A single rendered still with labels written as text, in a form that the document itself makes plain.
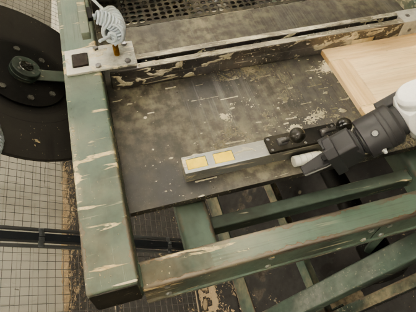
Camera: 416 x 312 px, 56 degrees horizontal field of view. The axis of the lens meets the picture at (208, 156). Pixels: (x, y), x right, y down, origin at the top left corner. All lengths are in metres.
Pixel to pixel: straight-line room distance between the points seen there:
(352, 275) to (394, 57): 0.80
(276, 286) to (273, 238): 1.96
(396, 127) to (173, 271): 0.53
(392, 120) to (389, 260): 0.81
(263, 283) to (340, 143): 2.14
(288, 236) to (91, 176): 0.45
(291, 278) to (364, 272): 1.20
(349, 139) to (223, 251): 0.35
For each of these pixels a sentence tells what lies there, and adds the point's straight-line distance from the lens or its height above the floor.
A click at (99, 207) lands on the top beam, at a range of 0.86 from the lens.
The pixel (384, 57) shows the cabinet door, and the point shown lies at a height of 1.07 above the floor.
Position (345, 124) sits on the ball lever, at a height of 1.43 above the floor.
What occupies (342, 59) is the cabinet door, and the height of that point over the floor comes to 1.18.
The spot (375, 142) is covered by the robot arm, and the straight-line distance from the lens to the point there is 0.83.
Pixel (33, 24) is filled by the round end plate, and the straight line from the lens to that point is 1.95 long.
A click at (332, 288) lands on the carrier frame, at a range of 1.67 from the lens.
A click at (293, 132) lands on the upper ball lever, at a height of 1.52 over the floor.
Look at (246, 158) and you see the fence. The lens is 0.98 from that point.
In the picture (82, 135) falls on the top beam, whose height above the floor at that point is 1.85.
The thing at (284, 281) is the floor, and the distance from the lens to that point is 2.78.
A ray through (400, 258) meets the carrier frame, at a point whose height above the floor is 0.79.
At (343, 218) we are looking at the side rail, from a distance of 0.93.
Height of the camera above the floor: 2.22
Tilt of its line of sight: 40 degrees down
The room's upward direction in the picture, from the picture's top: 75 degrees counter-clockwise
